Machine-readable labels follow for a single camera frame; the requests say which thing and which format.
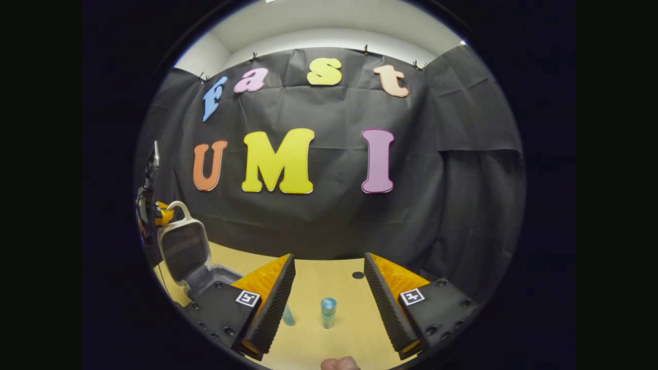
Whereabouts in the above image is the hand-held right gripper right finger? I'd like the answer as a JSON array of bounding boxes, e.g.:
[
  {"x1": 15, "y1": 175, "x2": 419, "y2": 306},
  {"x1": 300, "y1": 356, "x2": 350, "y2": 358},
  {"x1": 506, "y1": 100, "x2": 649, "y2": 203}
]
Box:
[{"x1": 364, "y1": 252, "x2": 480, "y2": 360}]

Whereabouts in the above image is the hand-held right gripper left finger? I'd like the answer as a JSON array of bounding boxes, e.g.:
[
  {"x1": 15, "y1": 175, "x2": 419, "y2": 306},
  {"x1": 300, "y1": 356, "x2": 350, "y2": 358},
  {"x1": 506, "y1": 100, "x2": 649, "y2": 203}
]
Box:
[{"x1": 182, "y1": 253, "x2": 297, "y2": 361}]

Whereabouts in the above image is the white suitcase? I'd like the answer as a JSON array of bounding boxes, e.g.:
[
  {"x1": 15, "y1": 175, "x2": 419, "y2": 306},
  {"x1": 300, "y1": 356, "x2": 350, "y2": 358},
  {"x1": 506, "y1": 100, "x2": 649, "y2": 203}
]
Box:
[{"x1": 157, "y1": 201, "x2": 245, "y2": 301}]

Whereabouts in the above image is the blue cylindrical skincare bottle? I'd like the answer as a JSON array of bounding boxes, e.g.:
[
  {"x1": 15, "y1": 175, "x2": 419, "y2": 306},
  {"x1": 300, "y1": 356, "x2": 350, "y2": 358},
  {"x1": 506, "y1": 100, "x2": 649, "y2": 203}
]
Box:
[{"x1": 321, "y1": 298, "x2": 337, "y2": 329}]

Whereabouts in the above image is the black backdrop cloth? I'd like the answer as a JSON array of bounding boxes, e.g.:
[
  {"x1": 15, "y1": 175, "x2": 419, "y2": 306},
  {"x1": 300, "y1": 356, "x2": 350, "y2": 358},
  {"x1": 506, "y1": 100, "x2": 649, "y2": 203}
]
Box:
[{"x1": 135, "y1": 45, "x2": 527, "y2": 304}]

